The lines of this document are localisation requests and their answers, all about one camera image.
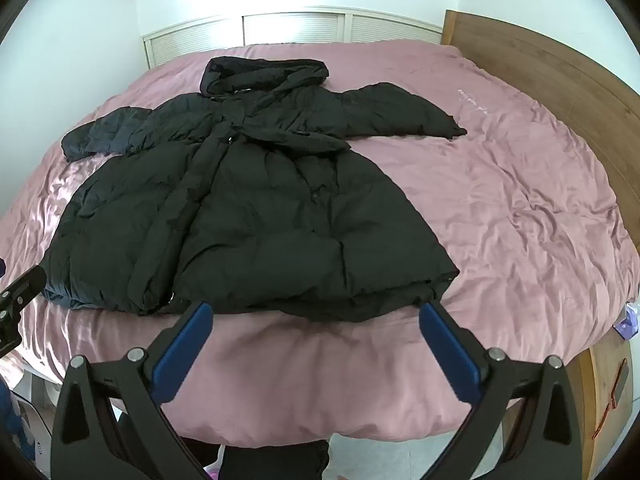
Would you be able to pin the white louvred closet doors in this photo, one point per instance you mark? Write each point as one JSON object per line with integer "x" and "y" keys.
{"x": 300, "y": 27}

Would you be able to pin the black hooded puffer coat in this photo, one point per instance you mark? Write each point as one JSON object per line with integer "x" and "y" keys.
{"x": 260, "y": 210}

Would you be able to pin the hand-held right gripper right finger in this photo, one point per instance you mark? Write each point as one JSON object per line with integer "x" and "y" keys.
{"x": 450, "y": 355}

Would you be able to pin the purple packet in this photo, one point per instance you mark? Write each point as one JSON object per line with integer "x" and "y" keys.
{"x": 629, "y": 322}

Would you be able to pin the white plastic box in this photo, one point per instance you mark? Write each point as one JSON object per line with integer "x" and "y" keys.
{"x": 37, "y": 385}

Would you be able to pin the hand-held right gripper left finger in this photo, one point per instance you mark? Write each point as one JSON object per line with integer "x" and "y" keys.
{"x": 182, "y": 351}

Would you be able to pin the pink duvet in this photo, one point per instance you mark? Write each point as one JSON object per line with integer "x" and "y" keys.
{"x": 500, "y": 210}

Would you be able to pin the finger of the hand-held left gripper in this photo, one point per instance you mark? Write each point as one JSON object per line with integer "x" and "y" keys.
{"x": 12, "y": 305}

